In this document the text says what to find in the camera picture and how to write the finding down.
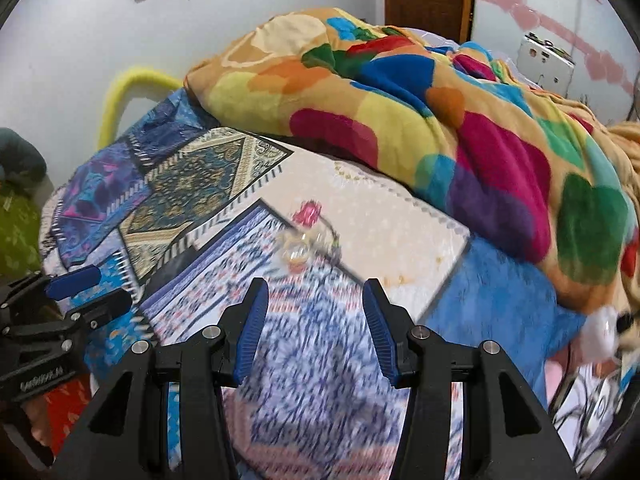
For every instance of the patchwork print bed cover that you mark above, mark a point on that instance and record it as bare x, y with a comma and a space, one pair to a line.
200, 175

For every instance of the white box appliance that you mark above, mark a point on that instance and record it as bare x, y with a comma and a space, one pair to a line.
545, 62

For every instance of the dark grey cloth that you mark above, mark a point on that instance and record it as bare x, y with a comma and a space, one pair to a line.
20, 155

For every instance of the white plastic bottle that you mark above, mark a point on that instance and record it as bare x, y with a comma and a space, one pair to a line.
600, 332

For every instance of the green patterned cloth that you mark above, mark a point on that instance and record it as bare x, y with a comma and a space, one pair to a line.
17, 230

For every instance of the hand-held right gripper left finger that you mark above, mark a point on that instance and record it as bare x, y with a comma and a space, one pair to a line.
249, 337

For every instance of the colourful heart print blanket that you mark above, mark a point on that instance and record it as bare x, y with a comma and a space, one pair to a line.
400, 110

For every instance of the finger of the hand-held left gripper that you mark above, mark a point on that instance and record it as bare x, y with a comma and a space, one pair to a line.
75, 281
102, 305

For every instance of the yellow foam padded bed rail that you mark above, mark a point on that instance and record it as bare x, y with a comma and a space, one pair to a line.
117, 100

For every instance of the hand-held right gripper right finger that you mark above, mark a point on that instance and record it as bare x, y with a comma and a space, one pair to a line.
382, 342

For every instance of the blue towel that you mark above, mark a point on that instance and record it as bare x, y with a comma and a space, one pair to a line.
495, 305

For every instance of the pink wrapper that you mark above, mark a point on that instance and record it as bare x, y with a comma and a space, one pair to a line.
306, 212

